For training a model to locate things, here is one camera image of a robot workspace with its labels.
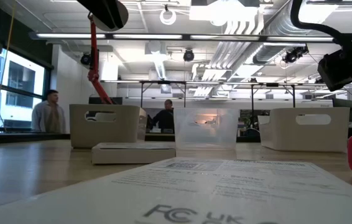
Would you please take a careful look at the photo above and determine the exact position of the black metal table frame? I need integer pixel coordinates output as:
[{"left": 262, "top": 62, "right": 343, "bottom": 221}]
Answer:
[{"left": 0, "top": 133, "right": 261, "bottom": 144}]

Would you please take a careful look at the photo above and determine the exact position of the clear plastic bin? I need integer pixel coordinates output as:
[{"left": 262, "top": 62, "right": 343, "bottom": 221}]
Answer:
[{"left": 173, "top": 107, "right": 240, "bottom": 151}]

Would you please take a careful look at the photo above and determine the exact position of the white labelled cardboard box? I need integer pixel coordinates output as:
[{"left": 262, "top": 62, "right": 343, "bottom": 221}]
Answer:
[{"left": 91, "top": 142, "right": 177, "bottom": 165}]

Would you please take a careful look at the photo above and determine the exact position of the black monitor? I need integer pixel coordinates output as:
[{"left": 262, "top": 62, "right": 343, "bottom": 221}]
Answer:
[{"left": 332, "top": 98, "right": 352, "bottom": 123}]

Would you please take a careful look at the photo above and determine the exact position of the black overhead camera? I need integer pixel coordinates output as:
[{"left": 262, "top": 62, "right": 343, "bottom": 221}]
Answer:
[{"left": 282, "top": 45, "right": 310, "bottom": 64}]

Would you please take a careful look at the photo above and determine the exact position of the white plastic bin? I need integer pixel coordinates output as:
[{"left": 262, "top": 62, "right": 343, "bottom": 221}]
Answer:
[{"left": 257, "top": 106, "right": 351, "bottom": 153}]

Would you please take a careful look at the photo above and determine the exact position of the black workbench frame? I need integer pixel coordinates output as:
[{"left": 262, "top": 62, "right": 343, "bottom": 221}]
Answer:
[
  {"left": 249, "top": 82, "right": 297, "bottom": 108},
  {"left": 139, "top": 80, "right": 188, "bottom": 108}
]

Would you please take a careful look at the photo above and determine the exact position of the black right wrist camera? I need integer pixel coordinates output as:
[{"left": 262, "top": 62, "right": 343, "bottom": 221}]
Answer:
[{"left": 317, "top": 49, "right": 352, "bottom": 93}]

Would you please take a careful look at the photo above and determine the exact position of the person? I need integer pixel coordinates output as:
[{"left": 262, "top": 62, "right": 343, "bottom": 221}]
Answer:
[
  {"left": 150, "top": 99, "right": 175, "bottom": 134},
  {"left": 31, "top": 89, "right": 67, "bottom": 134}
]

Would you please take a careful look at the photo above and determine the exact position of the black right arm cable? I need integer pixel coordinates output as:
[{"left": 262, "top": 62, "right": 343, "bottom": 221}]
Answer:
[{"left": 290, "top": 0, "right": 348, "bottom": 43}]

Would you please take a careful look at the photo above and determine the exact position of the silver ventilation duct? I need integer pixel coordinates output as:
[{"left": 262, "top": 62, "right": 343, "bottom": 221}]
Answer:
[{"left": 252, "top": 0, "right": 309, "bottom": 65}]

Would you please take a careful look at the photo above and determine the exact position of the white card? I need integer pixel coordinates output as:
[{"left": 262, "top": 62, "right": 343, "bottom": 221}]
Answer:
[{"left": 0, "top": 157, "right": 352, "bottom": 224}]

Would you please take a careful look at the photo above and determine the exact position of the large window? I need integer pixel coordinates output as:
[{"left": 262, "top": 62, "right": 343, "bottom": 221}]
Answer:
[{"left": 0, "top": 46, "right": 52, "bottom": 133}]

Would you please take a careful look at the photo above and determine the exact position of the grey plastic bin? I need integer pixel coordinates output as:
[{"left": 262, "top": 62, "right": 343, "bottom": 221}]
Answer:
[{"left": 69, "top": 104, "right": 148, "bottom": 149}]

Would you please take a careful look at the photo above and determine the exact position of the red desk lamp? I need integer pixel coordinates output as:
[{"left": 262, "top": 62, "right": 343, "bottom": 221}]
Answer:
[{"left": 76, "top": 0, "right": 129, "bottom": 106}]

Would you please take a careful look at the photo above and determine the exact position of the long ceiling light bar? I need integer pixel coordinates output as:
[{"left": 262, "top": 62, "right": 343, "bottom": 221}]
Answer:
[{"left": 29, "top": 32, "right": 335, "bottom": 44}]

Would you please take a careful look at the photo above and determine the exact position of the white ring light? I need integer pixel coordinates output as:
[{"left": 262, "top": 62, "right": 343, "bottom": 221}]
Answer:
[{"left": 159, "top": 8, "right": 177, "bottom": 26}]

